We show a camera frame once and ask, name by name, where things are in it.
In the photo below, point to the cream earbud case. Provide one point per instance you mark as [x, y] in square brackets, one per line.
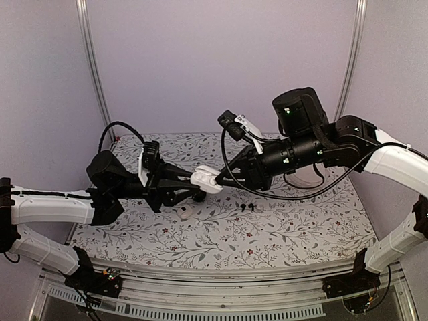
[184, 212]

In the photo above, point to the floral table cloth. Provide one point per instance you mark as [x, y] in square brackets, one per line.
[330, 227]

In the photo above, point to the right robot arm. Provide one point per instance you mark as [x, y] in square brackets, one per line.
[360, 146]

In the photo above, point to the left aluminium frame post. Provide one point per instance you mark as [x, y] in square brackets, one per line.
[84, 22]

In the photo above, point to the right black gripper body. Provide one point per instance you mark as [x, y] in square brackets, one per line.
[303, 150]

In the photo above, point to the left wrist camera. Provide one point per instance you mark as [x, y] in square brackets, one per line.
[148, 161]

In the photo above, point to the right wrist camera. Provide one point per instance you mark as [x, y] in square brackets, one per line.
[239, 127]

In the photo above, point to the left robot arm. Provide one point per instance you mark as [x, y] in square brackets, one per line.
[99, 205]

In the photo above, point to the aluminium front rail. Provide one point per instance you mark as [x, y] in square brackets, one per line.
[282, 293]

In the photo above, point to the beige plate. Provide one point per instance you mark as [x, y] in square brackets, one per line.
[307, 176]

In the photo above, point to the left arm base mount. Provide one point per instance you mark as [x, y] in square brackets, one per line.
[88, 280]

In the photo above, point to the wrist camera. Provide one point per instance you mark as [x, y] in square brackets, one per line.
[148, 161]
[239, 127]

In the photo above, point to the white earbud case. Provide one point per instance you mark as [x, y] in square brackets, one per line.
[205, 178]

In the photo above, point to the right aluminium frame post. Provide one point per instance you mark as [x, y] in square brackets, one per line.
[356, 41]

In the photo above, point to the aluminium frame post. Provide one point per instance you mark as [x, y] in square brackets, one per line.
[84, 22]
[356, 41]

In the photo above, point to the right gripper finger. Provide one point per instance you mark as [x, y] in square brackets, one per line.
[236, 168]
[238, 184]

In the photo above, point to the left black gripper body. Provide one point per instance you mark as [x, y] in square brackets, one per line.
[151, 191]

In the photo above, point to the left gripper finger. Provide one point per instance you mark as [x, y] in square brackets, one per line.
[174, 197]
[173, 172]

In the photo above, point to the black earbud case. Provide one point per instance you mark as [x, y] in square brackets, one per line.
[199, 196]

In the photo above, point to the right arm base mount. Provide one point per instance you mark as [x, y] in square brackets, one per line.
[349, 283]

